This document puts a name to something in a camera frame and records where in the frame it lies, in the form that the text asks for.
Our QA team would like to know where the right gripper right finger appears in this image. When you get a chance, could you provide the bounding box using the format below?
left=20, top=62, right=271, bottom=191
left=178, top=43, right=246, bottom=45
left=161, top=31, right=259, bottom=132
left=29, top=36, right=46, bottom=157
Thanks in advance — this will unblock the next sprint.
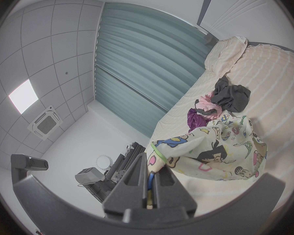
left=154, top=167, right=197, bottom=217

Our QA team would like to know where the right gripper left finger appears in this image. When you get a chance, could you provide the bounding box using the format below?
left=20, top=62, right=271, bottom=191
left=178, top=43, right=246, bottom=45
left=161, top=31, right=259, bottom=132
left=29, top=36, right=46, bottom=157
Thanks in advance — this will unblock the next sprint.
left=103, top=153, right=147, bottom=215

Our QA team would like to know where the white printed pyjama top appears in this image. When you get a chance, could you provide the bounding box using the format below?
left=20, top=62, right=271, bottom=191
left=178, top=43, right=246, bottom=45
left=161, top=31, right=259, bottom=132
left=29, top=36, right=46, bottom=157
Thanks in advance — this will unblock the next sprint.
left=145, top=110, right=268, bottom=209

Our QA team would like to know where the black cabinet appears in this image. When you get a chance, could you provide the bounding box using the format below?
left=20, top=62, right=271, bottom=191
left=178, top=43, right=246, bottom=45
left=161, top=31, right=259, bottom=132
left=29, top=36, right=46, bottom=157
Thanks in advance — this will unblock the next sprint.
left=124, top=142, right=147, bottom=162

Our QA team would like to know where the purple satin garment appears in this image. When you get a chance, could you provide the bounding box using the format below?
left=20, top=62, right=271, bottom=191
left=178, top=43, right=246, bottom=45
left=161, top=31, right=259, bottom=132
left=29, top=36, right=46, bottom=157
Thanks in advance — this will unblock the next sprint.
left=187, top=108, right=207, bottom=133

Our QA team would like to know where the blue-green curtain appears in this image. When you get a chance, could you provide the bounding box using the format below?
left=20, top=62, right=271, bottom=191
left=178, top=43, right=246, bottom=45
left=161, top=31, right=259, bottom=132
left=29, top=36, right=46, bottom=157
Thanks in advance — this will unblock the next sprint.
left=94, top=66, right=167, bottom=141
left=95, top=1, right=212, bottom=112

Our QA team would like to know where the pink garment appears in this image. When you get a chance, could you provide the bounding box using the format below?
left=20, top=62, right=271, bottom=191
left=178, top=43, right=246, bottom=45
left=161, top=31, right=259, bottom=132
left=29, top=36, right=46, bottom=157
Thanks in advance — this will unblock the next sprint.
left=195, top=94, right=222, bottom=120

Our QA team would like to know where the ceiling air vent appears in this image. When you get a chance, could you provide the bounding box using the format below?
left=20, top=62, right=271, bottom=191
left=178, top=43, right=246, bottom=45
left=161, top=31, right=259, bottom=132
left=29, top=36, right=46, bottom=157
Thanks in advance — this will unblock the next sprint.
left=28, top=105, right=64, bottom=141

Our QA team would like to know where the black garment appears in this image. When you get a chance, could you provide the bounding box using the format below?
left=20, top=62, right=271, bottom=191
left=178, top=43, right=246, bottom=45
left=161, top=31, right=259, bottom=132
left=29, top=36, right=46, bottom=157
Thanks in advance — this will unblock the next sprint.
left=212, top=76, right=251, bottom=113

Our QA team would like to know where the bed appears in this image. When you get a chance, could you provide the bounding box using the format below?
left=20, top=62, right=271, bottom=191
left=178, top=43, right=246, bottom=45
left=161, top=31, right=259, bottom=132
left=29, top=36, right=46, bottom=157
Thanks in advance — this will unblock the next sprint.
left=147, top=0, right=294, bottom=213

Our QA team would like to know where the square ceiling light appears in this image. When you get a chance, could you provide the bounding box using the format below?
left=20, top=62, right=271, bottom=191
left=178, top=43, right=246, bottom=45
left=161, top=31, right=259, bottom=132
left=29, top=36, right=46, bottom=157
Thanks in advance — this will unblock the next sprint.
left=8, top=79, right=37, bottom=113

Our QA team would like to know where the cream pillow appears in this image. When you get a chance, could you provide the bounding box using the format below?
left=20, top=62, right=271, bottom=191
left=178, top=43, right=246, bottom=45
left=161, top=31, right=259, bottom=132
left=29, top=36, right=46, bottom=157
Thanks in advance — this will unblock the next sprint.
left=204, top=36, right=249, bottom=74

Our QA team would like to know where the grey bedside table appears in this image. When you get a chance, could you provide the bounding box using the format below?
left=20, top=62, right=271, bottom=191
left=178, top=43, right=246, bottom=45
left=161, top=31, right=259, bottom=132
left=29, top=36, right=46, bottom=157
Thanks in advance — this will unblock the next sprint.
left=204, top=33, right=216, bottom=45

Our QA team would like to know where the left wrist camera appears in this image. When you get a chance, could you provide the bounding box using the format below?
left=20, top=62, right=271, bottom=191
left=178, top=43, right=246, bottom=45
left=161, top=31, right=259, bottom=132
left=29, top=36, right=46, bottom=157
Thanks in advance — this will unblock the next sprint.
left=75, top=167, right=105, bottom=184

